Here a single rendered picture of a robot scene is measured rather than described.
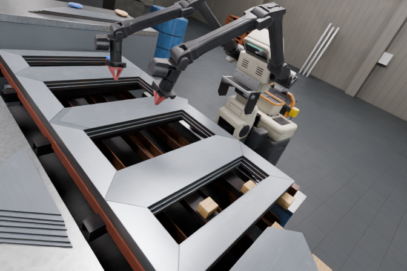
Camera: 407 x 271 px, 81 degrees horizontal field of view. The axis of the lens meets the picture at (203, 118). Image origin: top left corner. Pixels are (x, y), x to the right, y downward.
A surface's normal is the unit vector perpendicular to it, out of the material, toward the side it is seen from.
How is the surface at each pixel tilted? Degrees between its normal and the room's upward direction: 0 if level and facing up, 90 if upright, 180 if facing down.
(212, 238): 0
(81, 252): 0
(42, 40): 90
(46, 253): 0
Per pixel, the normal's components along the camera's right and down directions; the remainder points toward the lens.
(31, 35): 0.70, 0.51
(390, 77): -0.74, 0.11
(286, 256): 0.29, -0.84
